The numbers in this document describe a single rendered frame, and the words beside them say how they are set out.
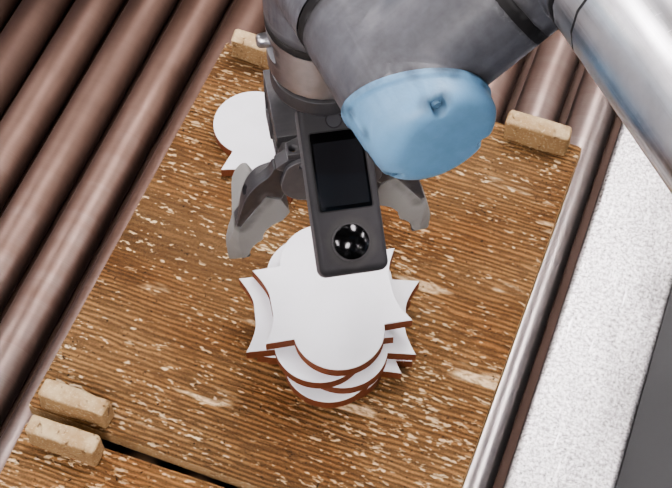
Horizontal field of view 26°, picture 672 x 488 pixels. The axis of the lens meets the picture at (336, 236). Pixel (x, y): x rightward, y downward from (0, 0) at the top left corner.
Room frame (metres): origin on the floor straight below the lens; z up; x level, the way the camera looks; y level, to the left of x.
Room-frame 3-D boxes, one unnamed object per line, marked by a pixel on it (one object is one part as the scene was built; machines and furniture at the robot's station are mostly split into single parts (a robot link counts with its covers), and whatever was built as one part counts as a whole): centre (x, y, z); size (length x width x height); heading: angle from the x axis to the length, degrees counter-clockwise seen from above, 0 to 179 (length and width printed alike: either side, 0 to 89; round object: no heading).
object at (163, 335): (0.65, 0.01, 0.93); 0.41 x 0.35 x 0.02; 159
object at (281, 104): (0.62, 0.01, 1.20); 0.09 x 0.08 x 0.12; 11
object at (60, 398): (0.52, 0.21, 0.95); 0.06 x 0.02 x 0.03; 69
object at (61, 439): (0.49, 0.21, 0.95); 0.06 x 0.02 x 0.03; 71
